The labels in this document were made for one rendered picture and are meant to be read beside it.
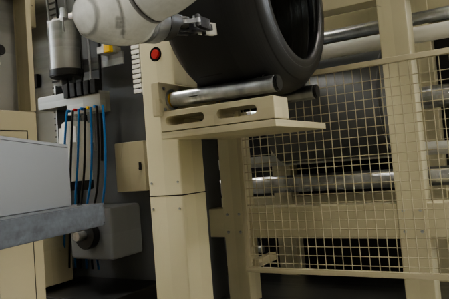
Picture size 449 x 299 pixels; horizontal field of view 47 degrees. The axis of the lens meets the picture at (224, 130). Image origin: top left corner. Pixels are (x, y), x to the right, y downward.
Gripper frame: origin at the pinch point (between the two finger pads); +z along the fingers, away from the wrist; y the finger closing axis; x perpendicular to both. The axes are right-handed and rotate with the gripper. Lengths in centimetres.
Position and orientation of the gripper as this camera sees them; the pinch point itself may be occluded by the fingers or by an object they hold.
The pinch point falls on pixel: (206, 29)
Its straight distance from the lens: 129.2
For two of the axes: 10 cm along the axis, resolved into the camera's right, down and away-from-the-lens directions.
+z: 5.0, -1.1, 8.6
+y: -8.6, 0.9, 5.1
